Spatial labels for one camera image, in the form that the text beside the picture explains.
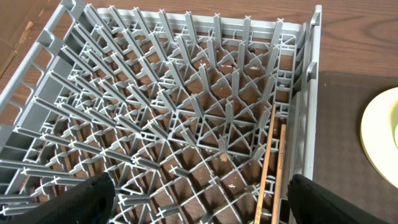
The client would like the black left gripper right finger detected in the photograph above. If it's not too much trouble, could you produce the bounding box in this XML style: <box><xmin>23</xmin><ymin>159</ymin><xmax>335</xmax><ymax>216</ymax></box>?
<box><xmin>287</xmin><ymin>174</ymin><xmax>387</xmax><ymax>224</ymax></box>

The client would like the yellow plate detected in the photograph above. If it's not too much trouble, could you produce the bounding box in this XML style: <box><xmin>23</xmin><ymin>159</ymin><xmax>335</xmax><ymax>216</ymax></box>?
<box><xmin>360</xmin><ymin>88</ymin><xmax>397</xmax><ymax>187</ymax></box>

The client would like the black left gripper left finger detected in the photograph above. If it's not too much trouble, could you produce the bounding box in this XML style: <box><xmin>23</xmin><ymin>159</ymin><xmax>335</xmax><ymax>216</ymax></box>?
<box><xmin>8</xmin><ymin>172</ymin><xmax>116</xmax><ymax>224</ymax></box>

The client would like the wooden chopstick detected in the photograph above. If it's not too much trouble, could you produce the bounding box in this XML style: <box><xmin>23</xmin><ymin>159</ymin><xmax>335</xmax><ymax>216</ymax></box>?
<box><xmin>271</xmin><ymin>124</ymin><xmax>287</xmax><ymax>224</ymax></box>
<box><xmin>254</xmin><ymin>103</ymin><xmax>276</xmax><ymax>224</ymax></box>

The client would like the grey plastic dishwasher rack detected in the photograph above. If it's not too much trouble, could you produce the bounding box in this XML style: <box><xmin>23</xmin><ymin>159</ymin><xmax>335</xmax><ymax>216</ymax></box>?
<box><xmin>1</xmin><ymin>1</ymin><xmax>323</xmax><ymax>223</ymax></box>

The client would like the brown plastic serving tray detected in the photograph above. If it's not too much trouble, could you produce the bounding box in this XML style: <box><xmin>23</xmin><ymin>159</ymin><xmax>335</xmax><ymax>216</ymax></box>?
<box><xmin>313</xmin><ymin>72</ymin><xmax>397</xmax><ymax>223</ymax></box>

